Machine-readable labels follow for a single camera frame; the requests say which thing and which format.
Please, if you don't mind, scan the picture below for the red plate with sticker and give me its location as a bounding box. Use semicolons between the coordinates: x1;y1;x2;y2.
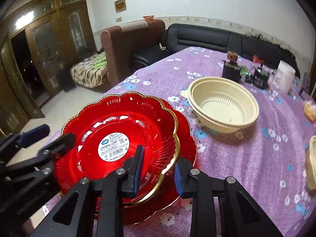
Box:
55;91;180;206

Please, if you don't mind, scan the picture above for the cream plastic bowl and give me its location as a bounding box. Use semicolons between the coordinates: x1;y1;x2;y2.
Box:
181;76;259;133
305;135;316;190

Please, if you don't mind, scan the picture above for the purple floral tablecloth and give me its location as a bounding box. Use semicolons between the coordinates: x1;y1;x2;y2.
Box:
111;48;315;236

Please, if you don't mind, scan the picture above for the red plate at table edge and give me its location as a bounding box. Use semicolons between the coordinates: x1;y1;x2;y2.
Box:
122;100;198;225

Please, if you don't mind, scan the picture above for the wooden glass door cabinet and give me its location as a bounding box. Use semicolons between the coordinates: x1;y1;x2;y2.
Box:
1;0;96;135

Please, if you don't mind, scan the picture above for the brown armchair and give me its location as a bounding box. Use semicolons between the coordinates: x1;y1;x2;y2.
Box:
100;19;166;86

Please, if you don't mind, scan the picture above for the bag of yellow food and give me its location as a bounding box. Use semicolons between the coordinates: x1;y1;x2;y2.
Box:
303;101;316;122

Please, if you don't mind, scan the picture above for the white plastic jar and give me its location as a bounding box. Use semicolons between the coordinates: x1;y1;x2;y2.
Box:
273;60;296;93

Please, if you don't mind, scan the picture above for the green snack packet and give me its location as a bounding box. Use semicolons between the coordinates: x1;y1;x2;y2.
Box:
240;66;248;76

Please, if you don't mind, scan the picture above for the black grinder with wooden knob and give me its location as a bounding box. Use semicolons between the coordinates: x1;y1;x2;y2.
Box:
221;51;242;82

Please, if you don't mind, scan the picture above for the black leather sofa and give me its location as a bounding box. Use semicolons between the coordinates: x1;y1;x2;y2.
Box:
130;24;300;77

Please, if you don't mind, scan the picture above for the black round device with wires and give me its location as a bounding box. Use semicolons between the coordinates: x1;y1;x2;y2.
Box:
245;62;270;90

